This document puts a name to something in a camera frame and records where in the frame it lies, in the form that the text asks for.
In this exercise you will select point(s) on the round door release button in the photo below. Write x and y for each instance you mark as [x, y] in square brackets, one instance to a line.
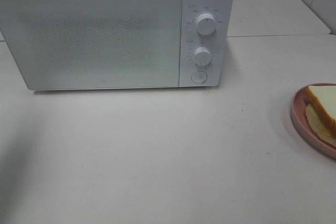
[199, 77]

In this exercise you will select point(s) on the white microwave door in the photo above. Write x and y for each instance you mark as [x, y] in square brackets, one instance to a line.
[94, 44]

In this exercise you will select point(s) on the pink round plate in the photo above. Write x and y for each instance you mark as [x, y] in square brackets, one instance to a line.
[299, 120]

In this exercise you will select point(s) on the upper white power knob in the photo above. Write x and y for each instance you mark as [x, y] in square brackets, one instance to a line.
[206, 23]

